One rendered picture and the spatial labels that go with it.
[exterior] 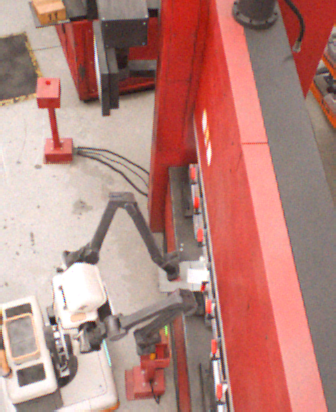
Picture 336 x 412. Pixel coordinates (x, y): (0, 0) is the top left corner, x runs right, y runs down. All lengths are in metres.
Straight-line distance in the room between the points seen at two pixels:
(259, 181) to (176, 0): 1.14
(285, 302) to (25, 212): 3.15
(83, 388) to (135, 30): 2.14
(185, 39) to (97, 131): 2.27
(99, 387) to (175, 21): 2.21
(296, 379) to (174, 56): 1.86
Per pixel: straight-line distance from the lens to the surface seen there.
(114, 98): 3.44
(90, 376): 3.74
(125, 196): 2.76
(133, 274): 4.30
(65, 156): 4.80
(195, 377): 3.14
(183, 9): 2.84
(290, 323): 1.75
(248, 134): 2.10
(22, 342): 3.19
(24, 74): 5.57
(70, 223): 4.53
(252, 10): 2.48
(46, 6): 4.51
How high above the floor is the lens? 3.87
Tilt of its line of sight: 56 degrees down
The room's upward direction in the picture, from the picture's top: 7 degrees clockwise
